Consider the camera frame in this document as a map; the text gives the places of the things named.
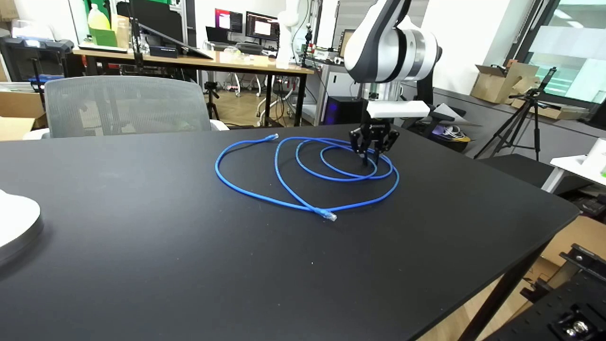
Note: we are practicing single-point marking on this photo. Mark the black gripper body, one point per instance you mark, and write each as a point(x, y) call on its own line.
point(373, 136)

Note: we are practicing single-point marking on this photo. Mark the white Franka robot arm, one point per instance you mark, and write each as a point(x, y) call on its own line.
point(390, 48)

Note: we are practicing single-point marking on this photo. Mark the white metal cabinet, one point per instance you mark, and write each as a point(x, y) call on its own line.
point(332, 86)

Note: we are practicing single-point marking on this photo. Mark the black box with colourful print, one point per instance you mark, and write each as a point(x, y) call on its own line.
point(449, 134)

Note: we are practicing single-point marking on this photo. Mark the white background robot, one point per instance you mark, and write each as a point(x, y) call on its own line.
point(288, 31)

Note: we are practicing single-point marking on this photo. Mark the large open cardboard box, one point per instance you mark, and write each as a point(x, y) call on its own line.
point(498, 84)

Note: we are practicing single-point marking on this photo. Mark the monitor with white window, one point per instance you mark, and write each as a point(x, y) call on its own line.
point(261, 28)

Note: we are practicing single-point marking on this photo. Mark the large black tripod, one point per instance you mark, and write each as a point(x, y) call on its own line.
point(528, 107)

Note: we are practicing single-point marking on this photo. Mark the small black tripod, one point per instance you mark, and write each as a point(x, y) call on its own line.
point(210, 98)

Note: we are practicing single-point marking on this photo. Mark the low flat cardboard box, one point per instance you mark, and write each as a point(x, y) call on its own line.
point(547, 111)

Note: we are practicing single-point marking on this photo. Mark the black table leg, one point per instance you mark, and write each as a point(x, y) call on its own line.
point(498, 299)

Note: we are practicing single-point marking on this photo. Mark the monitor with pink screen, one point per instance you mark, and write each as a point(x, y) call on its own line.
point(227, 20)

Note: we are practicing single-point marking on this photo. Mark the long wooden desk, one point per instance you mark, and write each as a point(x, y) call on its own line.
point(190, 62)

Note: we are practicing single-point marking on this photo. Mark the white side table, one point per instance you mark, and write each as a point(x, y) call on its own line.
point(580, 168)

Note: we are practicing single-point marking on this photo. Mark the grey mesh office chair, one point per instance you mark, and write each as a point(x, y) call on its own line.
point(125, 105)

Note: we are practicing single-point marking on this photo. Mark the black boom stand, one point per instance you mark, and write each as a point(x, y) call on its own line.
point(157, 16)

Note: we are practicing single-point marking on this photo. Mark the brown cardboard box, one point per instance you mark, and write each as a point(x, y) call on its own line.
point(19, 115)

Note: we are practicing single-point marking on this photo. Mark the black equipment case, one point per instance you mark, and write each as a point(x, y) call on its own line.
point(30, 54)

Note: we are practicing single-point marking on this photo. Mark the white plate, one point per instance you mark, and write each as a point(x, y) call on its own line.
point(15, 219)

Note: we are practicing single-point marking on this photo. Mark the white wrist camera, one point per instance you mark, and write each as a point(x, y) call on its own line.
point(398, 109)

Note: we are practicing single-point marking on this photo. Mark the black metal equipment frame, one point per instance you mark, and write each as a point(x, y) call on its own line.
point(561, 306)

